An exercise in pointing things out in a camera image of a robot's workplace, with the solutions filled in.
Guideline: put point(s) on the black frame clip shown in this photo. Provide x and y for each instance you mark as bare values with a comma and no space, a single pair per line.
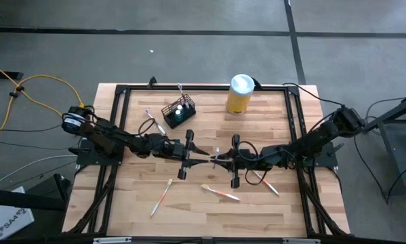
257,83
152,81

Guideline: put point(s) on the silver aluminium extrusion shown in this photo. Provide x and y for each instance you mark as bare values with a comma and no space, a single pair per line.
301,241
112,240

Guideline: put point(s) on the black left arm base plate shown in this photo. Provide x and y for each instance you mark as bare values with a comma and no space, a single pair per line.
87,157

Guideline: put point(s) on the black aluminium table frame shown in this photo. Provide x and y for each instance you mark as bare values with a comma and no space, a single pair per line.
206,87

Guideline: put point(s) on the orange toothbrush white bristles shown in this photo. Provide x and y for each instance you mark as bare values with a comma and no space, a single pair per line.
162,196

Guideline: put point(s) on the black floor bar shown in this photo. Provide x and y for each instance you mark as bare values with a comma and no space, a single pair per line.
2,75

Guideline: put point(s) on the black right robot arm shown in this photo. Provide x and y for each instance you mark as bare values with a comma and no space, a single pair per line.
311,139

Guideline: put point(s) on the black low furniture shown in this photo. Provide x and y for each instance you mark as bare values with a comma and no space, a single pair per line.
26,201

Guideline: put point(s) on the yellow wipes canister white lid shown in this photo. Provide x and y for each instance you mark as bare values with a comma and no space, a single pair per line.
240,98

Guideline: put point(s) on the teal mouthwash bottle white cap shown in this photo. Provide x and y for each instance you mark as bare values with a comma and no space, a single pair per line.
177,113
179,107

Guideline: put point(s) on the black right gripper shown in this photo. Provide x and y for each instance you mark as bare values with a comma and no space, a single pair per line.
251,160

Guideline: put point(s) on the purple and white toothbrush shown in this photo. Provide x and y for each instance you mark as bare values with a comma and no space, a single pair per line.
160,128
216,150
180,88

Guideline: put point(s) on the orange toothbrush yellow bristles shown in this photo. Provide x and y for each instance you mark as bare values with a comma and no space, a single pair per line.
223,194

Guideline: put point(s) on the orange toothbrush cream bristles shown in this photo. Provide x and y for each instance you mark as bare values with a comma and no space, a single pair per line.
270,187

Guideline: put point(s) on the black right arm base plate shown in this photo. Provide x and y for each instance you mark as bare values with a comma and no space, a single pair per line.
328,159

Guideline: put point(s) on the white printed box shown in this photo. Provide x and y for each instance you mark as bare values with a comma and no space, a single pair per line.
6,220

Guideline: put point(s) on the black desk frame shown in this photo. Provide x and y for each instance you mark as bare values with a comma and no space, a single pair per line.
392,112

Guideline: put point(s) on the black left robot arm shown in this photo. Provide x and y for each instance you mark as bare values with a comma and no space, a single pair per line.
114,139

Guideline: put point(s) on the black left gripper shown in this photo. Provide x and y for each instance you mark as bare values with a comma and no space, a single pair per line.
175,150

